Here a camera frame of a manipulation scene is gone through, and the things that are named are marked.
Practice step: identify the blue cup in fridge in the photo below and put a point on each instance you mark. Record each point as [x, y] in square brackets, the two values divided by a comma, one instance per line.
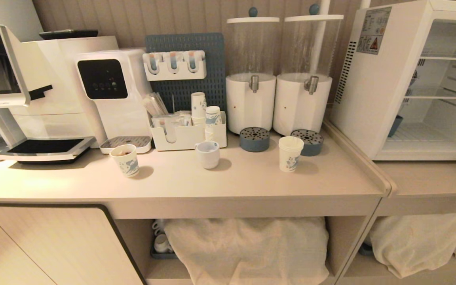
[395, 125]

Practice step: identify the white mini fridge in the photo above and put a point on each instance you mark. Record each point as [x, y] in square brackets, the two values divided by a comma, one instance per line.
[386, 79]

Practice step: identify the beige cabinet door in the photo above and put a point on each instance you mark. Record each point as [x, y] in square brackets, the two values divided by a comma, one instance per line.
[61, 245]

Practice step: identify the white ceramic mug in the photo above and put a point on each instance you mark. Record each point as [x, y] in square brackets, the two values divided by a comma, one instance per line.
[208, 154]

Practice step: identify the round grey drip tray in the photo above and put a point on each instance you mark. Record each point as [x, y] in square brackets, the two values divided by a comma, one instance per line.
[254, 139]
[309, 141]

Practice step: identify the short stack of paper cups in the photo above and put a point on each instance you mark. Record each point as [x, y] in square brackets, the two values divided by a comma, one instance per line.
[212, 118]

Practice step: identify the white condiment organizer box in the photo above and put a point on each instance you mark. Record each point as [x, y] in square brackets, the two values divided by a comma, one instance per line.
[184, 136]

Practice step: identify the stack of printed paper cups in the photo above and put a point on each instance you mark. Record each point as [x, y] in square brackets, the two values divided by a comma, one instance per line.
[198, 107]

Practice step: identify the clear beverage dispenser white base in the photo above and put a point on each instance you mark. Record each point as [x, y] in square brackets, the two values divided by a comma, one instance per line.
[251, 95]
[303, 99]

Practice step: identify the blue-grey pegboard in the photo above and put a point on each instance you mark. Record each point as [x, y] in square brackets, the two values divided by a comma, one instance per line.
[208, 85]

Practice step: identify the clear wrapped straws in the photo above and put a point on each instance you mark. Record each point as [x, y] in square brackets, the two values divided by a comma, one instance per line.
[154, 105]

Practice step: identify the white capsule holder rack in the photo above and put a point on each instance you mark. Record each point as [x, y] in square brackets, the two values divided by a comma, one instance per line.
[174, 71]

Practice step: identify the water dispenser drip tray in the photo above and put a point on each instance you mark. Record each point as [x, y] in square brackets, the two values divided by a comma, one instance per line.
[126, 143]

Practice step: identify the white cloth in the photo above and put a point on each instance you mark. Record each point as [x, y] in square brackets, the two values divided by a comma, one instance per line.
[422, 241]
[247, 251]

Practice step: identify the white cups on shelf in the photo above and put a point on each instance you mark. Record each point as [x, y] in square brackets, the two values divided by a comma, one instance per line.
[160, 237]

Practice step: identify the white water dispenser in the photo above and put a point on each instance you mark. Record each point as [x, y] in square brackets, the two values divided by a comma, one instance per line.
[111, 93]

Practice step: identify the white coffee machine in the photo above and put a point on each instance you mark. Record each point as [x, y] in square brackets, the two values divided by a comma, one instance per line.
[59, 83]

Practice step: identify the black tray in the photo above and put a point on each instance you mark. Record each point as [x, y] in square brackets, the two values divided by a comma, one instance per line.
[69, 34]

